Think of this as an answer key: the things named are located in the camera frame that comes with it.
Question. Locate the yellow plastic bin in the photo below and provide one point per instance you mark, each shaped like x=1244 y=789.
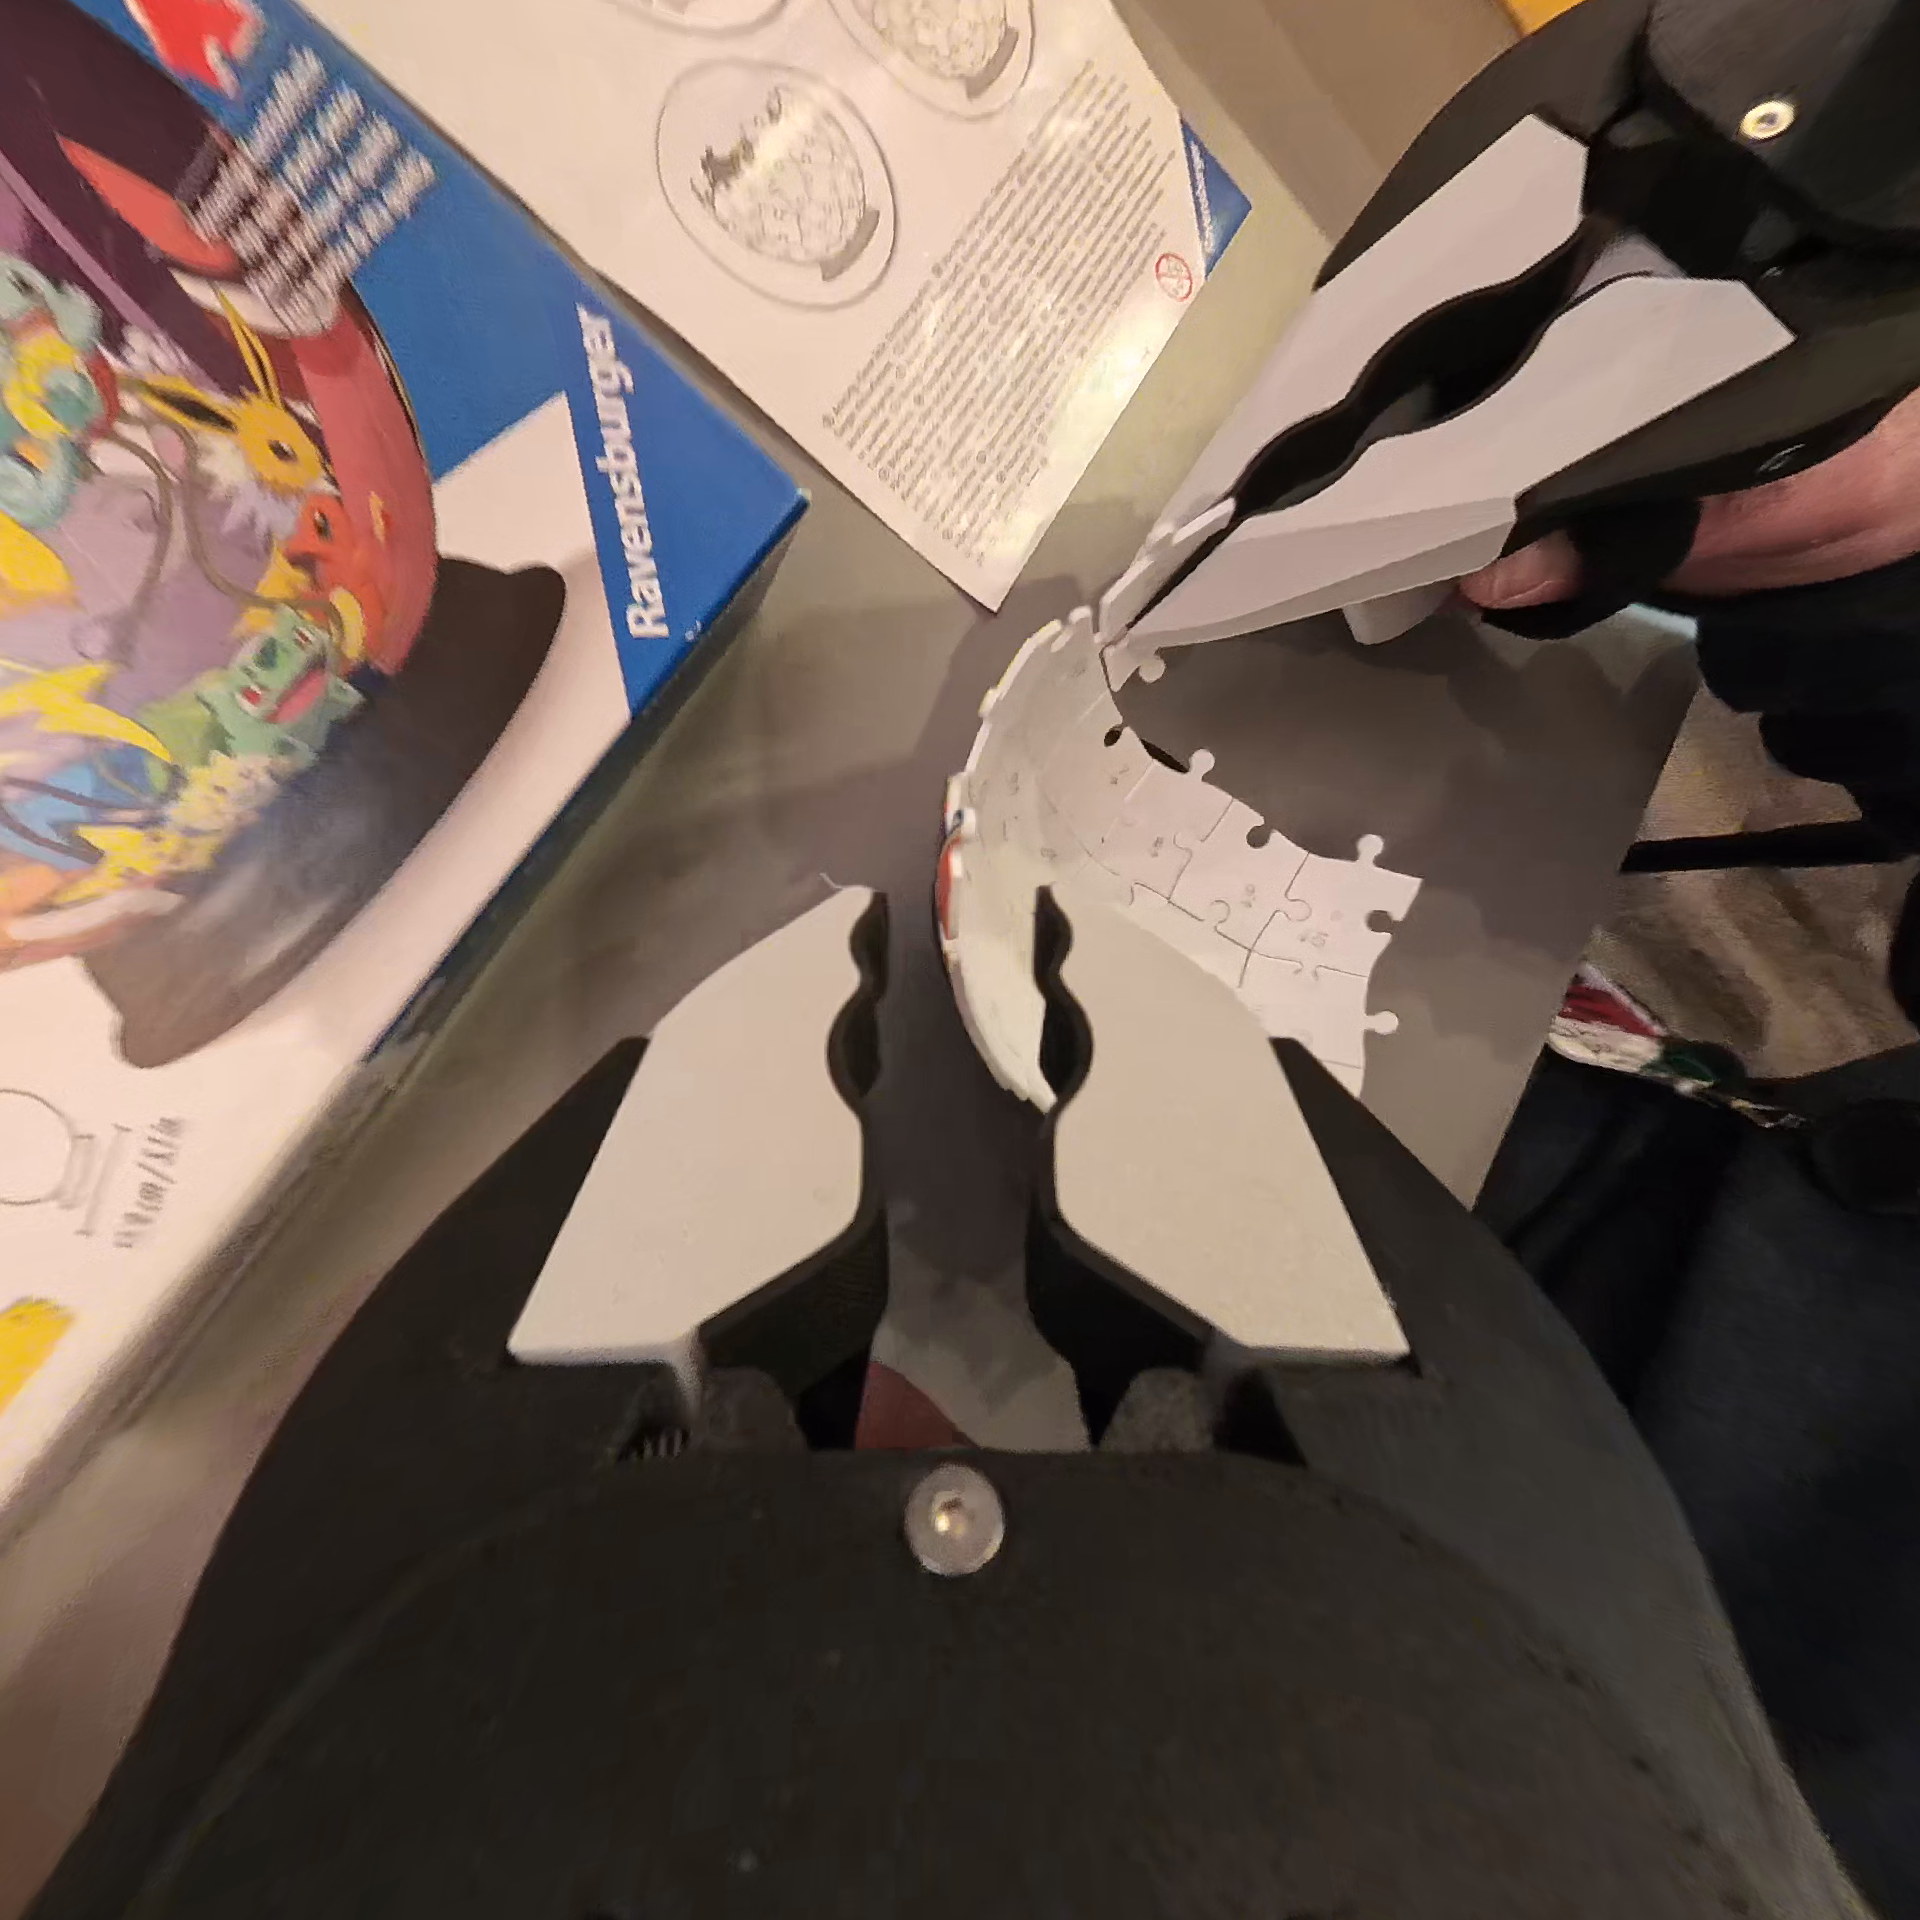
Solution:
x=1531 y=13

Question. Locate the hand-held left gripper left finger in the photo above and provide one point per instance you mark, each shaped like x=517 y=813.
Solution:
x=691 y=1200

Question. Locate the blue puzzle box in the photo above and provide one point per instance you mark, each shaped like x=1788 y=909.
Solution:
x=494 y=376

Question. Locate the person's right hand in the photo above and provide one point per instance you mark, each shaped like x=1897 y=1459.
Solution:
x=1799 y=524

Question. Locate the printed instruction sheet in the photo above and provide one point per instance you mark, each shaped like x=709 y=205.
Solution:
x=1020 y=300

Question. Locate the person's blue jeans leg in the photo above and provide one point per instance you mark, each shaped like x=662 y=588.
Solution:
x=1724 y=1424

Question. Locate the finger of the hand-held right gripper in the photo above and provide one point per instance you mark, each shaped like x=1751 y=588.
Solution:
x=1349 y=330
x=1424 y=511

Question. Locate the colourful printed cloth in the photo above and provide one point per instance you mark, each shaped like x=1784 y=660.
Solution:
x=1652 y=1051

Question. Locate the white half-built puzzle ball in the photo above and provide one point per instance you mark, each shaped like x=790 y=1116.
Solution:
x=1171 y=839

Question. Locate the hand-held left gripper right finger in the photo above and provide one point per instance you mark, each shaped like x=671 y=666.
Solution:
x=1231 y=1200

